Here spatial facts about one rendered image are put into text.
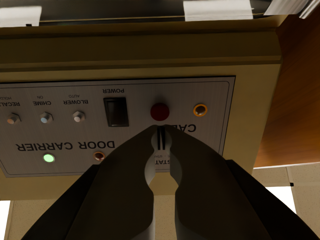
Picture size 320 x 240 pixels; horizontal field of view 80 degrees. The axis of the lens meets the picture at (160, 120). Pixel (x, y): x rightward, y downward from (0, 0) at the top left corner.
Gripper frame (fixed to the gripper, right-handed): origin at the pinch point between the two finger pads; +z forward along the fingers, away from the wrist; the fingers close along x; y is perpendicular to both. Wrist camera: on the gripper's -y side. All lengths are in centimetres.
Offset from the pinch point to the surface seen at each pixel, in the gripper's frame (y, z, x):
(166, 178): 6.9, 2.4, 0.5
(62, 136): 1.8, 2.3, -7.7
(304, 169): 88, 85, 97
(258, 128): 1.8, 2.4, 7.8
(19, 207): 100, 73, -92
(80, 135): 1.8, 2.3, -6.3
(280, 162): 8.6, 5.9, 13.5
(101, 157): 4.0, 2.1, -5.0
